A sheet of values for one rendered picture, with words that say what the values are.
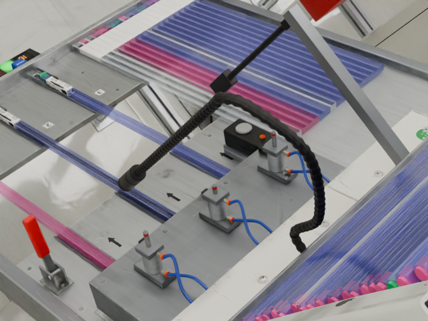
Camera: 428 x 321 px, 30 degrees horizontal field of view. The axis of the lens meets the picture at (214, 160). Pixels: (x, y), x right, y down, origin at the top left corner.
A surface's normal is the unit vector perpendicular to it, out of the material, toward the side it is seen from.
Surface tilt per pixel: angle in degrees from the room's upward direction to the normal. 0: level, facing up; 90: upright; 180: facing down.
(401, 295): 88
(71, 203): 0
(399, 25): 90
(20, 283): 44
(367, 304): 88
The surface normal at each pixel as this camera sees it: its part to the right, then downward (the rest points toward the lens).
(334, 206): -0.13, -0.76
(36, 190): 0.40, -0.29
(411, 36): -0.69, 0.53
